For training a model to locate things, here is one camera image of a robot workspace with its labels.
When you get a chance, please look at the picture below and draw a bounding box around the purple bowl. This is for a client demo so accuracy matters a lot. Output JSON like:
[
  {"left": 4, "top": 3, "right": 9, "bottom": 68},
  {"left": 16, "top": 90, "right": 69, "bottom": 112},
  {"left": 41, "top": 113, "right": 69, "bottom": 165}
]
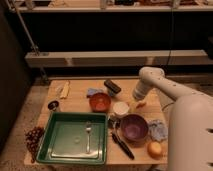
[{"left": 120, "top": 114, "right": 149, "bottom": 142}]

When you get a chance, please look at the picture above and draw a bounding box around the green plastic tray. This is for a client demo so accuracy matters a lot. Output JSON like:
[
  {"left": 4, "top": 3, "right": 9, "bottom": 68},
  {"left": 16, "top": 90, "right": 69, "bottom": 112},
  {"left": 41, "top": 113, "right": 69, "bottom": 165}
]
[{"left": 36, "top": 112, "right": 108, "bottom": 165}]

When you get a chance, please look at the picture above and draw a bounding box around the yellow banana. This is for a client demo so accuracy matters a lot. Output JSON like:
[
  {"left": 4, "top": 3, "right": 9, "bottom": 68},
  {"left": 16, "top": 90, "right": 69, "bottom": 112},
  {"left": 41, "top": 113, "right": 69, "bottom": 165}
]
[{"left": 60, "top": 81, "right": 70, "bottom": 99}]

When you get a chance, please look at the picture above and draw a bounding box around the black handled utensil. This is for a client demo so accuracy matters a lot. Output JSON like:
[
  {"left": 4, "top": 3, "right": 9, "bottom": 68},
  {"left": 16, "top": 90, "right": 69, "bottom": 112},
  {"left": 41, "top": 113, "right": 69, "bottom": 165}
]
[{"left": 111, "top": 132, "right": 135, "bottom": 160}]

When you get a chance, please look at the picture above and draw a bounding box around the silver fork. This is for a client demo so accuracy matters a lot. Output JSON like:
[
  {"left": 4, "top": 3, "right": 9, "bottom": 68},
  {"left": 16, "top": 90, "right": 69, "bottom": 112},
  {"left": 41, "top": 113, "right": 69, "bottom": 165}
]
[{"left": 86, "top": 121, "right": 91, "bottom": 154}]

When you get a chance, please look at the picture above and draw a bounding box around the white metal shelf rack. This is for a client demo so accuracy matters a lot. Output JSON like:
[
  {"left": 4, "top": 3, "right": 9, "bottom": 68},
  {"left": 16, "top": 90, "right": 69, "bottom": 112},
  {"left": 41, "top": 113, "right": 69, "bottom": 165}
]
[{"left": 6, "top": 9, "right": 213, "bottom": 78}]

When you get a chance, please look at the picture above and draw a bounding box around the blue crumpled cloth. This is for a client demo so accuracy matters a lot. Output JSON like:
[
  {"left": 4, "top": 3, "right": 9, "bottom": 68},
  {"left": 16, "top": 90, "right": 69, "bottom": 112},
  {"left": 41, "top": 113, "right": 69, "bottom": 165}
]
[{"left": 148, "top": 120, "right": 168, "bottom": 142}]

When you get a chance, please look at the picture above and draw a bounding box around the orange bowl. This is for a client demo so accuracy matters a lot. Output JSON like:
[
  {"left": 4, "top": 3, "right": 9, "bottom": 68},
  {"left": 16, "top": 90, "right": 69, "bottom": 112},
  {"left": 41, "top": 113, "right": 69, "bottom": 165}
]
[{"left": 89, "top": 93, "right": 111, "bottom": 112}]

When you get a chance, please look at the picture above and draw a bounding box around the white cup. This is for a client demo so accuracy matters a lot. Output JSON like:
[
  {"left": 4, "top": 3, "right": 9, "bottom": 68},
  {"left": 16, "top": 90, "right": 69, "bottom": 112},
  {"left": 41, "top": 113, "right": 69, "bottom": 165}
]
[{"left": 113, "top": 102, "right": 130, "bottom": 118}]

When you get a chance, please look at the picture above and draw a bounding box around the black rectangular block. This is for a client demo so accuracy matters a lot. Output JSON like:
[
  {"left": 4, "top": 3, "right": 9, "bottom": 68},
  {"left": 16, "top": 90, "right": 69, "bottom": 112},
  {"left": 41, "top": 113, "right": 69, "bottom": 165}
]
[{"left": 104, "top": 79, "right": 121, "bottom": 96}]

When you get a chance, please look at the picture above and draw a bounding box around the wooden table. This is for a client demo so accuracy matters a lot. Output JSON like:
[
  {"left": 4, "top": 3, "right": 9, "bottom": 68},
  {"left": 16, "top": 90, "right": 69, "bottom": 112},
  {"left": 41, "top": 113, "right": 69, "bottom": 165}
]
[{"left": 37, "top": 79, "right": 168, "bottom": 166}]

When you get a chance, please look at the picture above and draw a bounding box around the bunch of red grapes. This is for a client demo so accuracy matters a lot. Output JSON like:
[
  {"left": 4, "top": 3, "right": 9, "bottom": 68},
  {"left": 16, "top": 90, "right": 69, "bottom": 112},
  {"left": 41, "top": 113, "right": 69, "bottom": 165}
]
[{"left": 25, "top": 126, "right": 44, "bottom": 163}]

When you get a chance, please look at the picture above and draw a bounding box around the yellow round fruit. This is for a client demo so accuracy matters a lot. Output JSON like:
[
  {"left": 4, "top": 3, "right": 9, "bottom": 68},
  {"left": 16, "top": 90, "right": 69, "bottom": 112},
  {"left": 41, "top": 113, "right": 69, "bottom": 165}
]
[{"left": 147, "top": 141, "right": 163, "bottom": 158}]

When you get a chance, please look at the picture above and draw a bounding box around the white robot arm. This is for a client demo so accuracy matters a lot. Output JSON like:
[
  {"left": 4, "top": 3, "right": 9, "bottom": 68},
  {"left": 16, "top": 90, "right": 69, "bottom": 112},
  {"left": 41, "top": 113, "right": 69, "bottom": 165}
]
[{"left": 132, "top": 67, "right": 213, "bottom": 171}]

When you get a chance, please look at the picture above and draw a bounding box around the blue sponge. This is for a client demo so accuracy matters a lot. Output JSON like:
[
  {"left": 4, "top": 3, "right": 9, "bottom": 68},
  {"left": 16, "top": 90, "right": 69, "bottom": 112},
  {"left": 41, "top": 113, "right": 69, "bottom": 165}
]
[{"left": 86, "top": 88, "right": 104, "bottom": 98}]

